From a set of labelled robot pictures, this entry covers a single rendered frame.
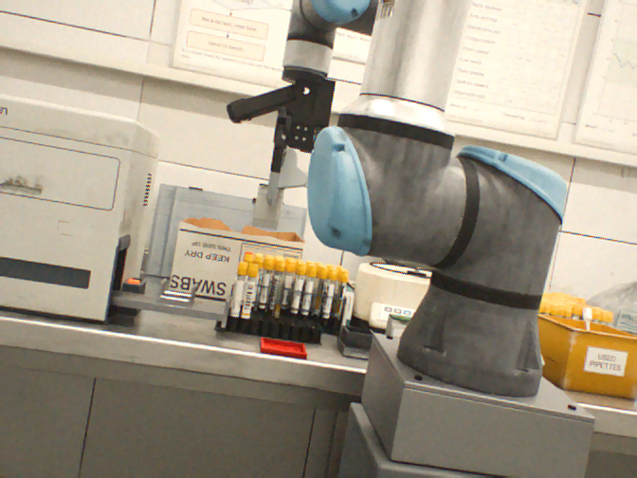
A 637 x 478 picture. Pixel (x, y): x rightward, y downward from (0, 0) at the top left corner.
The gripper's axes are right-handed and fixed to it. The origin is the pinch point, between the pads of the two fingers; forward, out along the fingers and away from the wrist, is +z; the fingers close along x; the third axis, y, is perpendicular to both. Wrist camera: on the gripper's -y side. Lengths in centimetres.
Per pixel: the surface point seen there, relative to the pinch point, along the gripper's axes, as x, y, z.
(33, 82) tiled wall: 51, -59, -16
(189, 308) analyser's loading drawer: -8.2, -8.6, 18.2
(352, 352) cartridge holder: -4.8, 16.8, 21.3
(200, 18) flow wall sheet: 52, -25, -37
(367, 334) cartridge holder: 2.3, 19.4, 19.4
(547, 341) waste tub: 6, 50, 16
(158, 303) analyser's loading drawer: -8.3, -13.1, 18.1
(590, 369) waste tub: -1, 55, 18
